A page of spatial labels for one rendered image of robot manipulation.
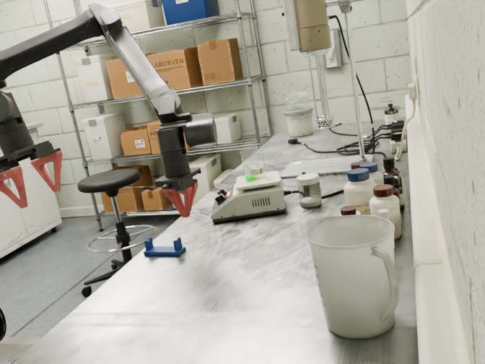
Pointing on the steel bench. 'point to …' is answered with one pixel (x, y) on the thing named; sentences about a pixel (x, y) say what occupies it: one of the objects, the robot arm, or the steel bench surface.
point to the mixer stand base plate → (322, 166)
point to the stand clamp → (343, 5)
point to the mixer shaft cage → (321, 96)
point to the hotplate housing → (252, 203)
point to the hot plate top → (258, 181)
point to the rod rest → (164, 248)
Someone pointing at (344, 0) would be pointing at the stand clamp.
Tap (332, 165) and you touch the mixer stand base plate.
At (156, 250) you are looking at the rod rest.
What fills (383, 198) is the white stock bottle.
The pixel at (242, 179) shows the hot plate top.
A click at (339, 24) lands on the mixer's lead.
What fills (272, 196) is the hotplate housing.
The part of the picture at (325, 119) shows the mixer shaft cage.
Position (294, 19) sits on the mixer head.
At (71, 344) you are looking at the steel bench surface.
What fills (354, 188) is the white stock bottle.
